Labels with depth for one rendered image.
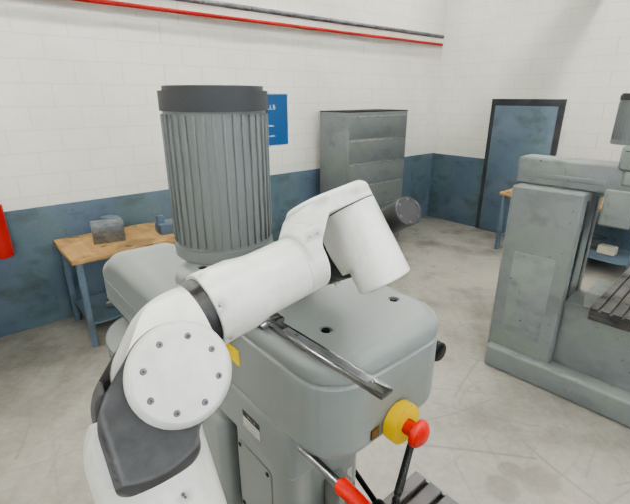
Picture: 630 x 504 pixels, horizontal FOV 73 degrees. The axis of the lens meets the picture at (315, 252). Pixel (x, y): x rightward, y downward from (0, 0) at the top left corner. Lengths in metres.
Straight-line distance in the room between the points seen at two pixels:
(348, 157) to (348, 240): 5.29
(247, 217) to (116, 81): 4.19
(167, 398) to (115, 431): 0.04
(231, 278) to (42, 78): 4.46
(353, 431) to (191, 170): 0.51
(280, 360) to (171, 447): 0.26
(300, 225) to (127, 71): 4.60
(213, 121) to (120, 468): 0.57
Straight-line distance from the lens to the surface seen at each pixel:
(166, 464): 0.35
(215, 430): 0.94
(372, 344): 0.57
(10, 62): 4.76
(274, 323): 0.60
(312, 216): 0.44
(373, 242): 0.47
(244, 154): 0.79
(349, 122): 5.71
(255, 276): 0.39
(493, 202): 7.82
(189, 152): 0.79
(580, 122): 7.30
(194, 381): 0.34
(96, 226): 4.45
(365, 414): 0.60
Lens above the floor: 2.19
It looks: 20 degrees down
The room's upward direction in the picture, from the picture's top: straight up
